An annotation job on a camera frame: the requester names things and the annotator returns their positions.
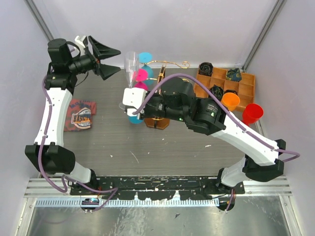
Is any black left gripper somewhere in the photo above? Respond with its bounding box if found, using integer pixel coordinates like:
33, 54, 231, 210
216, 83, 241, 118
68, 36, 122, 80

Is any blue wine glass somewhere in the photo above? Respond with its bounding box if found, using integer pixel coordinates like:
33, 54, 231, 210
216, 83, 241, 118
128, 116, 144, 124
139, 52, 154, 86

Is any clear wine glass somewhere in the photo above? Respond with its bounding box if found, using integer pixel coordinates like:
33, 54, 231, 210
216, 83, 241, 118
118, 51, 137, 110

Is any orange wine glass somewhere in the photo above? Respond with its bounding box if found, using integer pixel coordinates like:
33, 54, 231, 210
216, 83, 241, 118
221, 92, 240, 111

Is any red wine glass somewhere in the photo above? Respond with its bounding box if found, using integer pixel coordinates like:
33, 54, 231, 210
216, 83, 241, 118
242, 103, 264, 126

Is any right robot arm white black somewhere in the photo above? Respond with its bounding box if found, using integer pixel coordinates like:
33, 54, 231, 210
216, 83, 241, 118
128, 76, 285, 194

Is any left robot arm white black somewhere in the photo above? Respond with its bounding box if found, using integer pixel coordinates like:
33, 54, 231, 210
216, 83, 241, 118
25, 36, 121, 195

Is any pink wine glass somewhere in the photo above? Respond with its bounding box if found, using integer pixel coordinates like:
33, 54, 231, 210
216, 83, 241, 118
133, 69, 148, 90

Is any colourful packet under left gripper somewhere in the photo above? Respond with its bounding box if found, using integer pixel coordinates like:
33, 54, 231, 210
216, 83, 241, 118
63, 99, 96, 132

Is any dark rolled cloth rear left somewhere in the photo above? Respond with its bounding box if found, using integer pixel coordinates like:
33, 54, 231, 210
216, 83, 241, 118
198, 62, 214, 77

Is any dark rolled cloth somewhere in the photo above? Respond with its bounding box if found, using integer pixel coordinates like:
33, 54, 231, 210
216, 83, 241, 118
198, 62, 214, 77
226, 68, 242, 82
224, 89, 238, 95
209, 85, 224, 101

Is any dark rolled cloth front left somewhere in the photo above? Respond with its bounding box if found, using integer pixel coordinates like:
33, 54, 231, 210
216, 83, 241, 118
209, 85, 224, 101

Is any dark rolled cloth front right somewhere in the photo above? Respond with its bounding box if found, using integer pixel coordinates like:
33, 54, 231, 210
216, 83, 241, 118
224, 89, 238, 95

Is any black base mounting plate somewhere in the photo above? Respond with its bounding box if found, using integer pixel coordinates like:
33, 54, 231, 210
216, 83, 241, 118
70, 175, 246, 201

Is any dark rolled cloth rear right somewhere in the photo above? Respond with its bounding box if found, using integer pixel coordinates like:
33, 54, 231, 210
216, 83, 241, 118
226, 68, 242, 82

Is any wooden compartment tray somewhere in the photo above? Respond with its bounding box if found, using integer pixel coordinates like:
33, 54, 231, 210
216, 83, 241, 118
196, 67, 255, 112

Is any gold wire glass rack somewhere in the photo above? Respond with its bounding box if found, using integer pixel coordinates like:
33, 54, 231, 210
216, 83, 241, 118
144, 60, 190, 130

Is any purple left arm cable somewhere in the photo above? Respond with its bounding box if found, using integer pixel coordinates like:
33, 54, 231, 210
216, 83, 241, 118
38, 46, 119, 212

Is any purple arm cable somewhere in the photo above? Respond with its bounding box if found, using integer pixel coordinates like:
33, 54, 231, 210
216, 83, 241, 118
38, 46, 119, 212
132, 73, 301, 214

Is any white slotted cable duct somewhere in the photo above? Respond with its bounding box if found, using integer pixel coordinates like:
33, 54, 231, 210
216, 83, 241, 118
35, 197, 220, 208

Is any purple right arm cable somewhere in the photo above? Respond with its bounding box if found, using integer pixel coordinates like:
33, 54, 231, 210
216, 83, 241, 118
132, 73, 301, 214

